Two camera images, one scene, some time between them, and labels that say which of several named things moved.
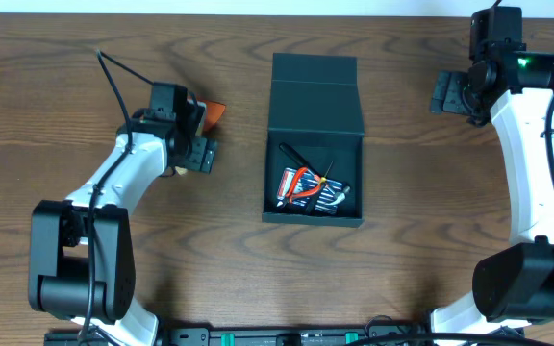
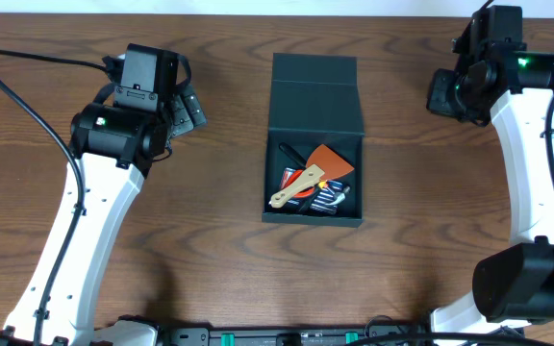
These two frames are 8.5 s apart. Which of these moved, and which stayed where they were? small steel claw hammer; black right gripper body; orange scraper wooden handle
Moved: orange scraper wooden handle
Stayed: small steel claw hammer; black right gripper body
